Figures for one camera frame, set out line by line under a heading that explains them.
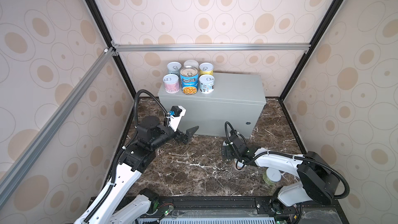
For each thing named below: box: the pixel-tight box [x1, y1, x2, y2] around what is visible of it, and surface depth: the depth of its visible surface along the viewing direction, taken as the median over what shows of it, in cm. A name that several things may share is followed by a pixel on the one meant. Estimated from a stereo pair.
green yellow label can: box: [262, 166, 282, 185], surface depth 79 cm
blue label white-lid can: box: [199, 74, 216, 95], surface depth 74 cm
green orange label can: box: [183, 59, 199, 68], surface depth 79 cm
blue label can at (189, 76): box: [179, 66, 199, 95], surface depth 71 cm
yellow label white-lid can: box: [199, 62, 215, 76], surface depth 81 cm
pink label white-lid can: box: [162, 73, 180, 94], surface depth 74 cm
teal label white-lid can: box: [166, 61, 182, 78], surface depth 81 cm
